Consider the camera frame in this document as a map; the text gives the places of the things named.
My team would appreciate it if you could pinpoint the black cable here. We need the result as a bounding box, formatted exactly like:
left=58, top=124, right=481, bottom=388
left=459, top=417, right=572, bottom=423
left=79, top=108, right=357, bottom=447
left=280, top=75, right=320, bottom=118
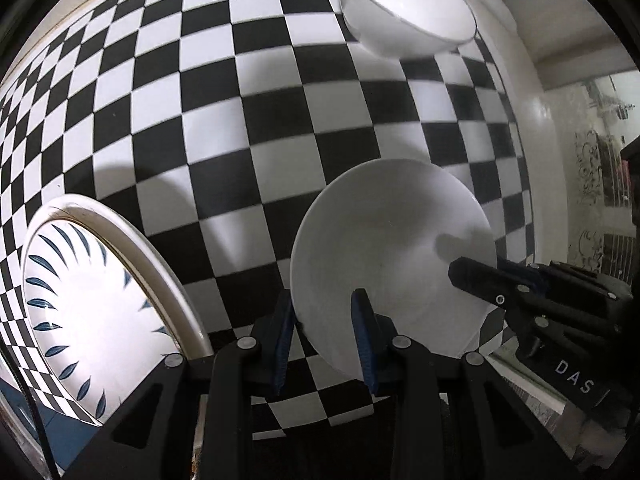
left=0, top=341, right=64, bottom=480

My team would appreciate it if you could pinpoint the white bowl dark rim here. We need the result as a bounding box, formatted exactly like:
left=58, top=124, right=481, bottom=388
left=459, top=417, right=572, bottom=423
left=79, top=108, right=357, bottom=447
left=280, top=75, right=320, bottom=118
left=340, top=0, right=477, bottom=60

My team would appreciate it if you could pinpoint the white plate blue petal rim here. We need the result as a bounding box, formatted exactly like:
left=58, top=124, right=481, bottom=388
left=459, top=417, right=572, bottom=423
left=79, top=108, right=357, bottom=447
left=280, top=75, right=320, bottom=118
left=21, top=194, right=213, bottom=425

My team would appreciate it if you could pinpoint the black white checkered mat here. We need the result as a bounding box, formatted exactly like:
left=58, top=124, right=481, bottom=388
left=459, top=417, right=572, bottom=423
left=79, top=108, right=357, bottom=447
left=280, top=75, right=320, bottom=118
left=1, top=0, right=535, bottom=418

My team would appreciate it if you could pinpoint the blue kitchen cabinet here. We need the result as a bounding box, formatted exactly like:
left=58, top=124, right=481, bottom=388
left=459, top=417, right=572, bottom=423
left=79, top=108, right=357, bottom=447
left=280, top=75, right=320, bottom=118
left=1, top=380, right=99, bottom=476

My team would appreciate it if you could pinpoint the white bowl floral outside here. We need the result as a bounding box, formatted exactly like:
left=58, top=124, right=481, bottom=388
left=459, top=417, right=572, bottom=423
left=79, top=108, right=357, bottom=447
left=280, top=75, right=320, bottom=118
left=290, top=159, right=497, bottom=379

